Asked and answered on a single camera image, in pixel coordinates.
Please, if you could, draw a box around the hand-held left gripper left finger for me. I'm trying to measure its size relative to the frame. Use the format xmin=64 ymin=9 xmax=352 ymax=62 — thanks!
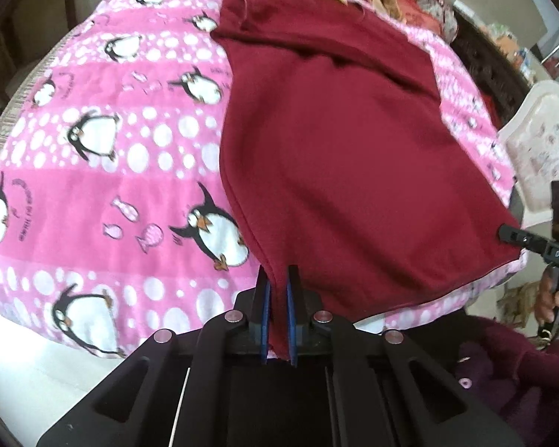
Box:
xmin=36 ymin=264 xmax=273 ymax=447

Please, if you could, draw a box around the white ornate chair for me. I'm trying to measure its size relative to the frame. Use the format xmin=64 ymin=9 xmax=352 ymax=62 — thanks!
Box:
xmin=498 ymin=79 xmax=559 ymax=229

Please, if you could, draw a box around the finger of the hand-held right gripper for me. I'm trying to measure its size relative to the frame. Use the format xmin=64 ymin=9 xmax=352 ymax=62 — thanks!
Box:
xmin=498 ymin=224 xmax=548 ymax=254

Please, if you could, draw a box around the person's purple cardigan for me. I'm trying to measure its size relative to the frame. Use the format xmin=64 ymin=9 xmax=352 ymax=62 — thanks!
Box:
xmin=452 ymin=307 xmax=559 ymax=447

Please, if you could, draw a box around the dark red fleece garment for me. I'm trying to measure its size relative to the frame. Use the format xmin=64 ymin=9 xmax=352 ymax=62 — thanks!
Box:
xmin=212 ymin=0 xmax=522 ymax=359

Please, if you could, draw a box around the dark carved nightstand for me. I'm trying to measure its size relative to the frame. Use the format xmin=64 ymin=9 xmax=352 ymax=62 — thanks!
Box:
xmin=449 ymin=9 xmax=534 ymax=126

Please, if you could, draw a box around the woven straw bed mat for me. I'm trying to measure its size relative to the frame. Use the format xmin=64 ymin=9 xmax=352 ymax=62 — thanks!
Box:
xmin=0 ymin=19 xmax=96 ymax=164

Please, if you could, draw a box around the pink penguin print blanket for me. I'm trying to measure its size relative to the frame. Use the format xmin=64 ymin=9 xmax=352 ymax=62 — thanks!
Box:
xmin=0 ymin=0 xmax=527 ymax=359

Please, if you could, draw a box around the person's right hand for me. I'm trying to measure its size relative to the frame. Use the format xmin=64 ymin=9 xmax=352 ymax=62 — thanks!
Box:
xmin=536 ymin=267 xmax=559 ymax=336

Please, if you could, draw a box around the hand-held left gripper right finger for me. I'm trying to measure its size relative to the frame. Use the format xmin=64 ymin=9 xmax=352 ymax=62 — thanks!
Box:
xmin=286 ymin=264 xmax=525 ymax=447

